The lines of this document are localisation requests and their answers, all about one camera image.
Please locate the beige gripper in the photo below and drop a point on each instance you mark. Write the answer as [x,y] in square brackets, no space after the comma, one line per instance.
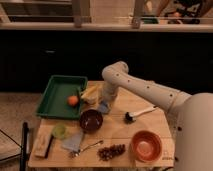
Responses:
[109,92]

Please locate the blue sponge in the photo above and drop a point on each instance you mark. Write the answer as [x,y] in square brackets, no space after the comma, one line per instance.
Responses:
[104,107]

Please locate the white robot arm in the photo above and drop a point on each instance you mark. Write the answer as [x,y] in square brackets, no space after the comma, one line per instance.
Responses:
[194,135]

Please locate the purple bowl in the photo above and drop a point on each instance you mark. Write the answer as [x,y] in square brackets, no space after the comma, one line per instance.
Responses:
[91,121]

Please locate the orange bowl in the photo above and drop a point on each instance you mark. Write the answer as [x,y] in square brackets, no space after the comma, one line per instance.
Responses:
[146,146]

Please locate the yellow banana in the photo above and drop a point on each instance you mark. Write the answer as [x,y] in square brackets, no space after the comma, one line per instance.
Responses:
[89,91]

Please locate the orange fruit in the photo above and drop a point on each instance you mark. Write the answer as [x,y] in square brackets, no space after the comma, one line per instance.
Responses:
[72,100]

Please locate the green plastic tray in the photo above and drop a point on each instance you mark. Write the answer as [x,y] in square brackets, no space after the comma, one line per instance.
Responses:
[54,101]

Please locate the bunch of dark grapes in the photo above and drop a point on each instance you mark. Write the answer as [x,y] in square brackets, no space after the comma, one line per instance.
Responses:
[108,153]

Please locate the grey folded cloth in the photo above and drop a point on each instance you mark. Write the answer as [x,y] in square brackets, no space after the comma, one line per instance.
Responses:
[73,142]

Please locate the green plastic cup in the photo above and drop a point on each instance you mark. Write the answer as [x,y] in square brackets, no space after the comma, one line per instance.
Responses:
[59,131]

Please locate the metal spoon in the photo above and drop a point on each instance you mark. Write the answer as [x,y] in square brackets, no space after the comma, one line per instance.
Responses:
[74,154]

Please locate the wooden block with black tool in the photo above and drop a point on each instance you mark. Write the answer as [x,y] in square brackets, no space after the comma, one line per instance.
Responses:
[42,145]

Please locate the white handled dish brush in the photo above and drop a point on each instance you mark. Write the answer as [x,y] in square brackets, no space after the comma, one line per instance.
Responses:
[131,116]

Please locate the black chair frame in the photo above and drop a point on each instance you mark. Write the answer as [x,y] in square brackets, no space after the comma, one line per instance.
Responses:
[23,156]

